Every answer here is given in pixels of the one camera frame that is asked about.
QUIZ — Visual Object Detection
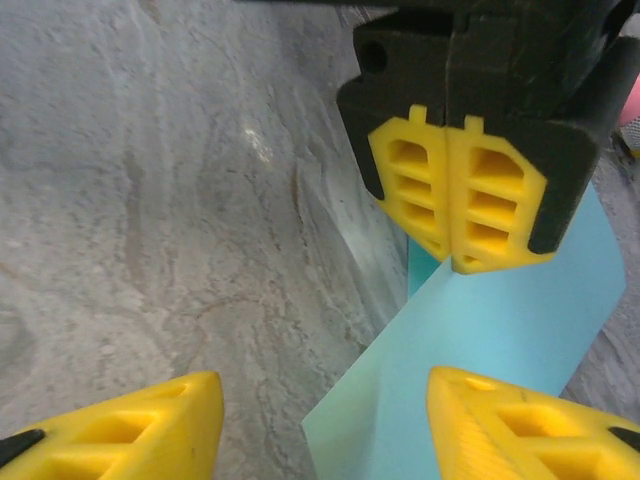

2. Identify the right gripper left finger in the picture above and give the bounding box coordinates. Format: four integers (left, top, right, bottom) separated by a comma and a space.
0, 370, 225, 480

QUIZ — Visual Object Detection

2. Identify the pink toy microphone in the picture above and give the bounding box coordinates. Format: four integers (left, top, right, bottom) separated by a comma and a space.
618, 69, 640, 156

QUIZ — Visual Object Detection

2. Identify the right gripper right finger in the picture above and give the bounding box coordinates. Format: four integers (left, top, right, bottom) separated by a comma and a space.
426, 365, 640, 480

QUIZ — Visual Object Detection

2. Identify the light blue cloth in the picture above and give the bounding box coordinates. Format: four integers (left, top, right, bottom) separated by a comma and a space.
301, 179, 629, 480

